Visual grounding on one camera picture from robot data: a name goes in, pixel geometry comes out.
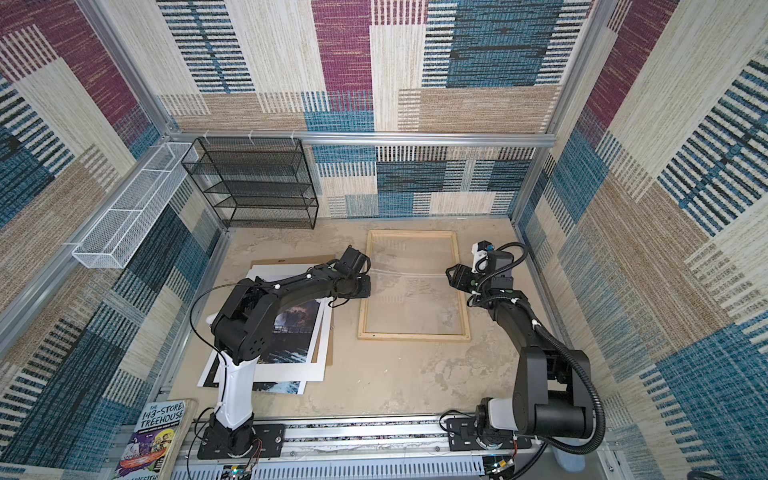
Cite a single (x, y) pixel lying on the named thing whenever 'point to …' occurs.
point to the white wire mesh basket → (118, 233)
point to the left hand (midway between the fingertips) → (369, 285)
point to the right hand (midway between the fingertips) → (453, 275)
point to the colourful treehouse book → (156, 441)
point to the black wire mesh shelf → (255, 183)
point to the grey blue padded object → (569, 461)
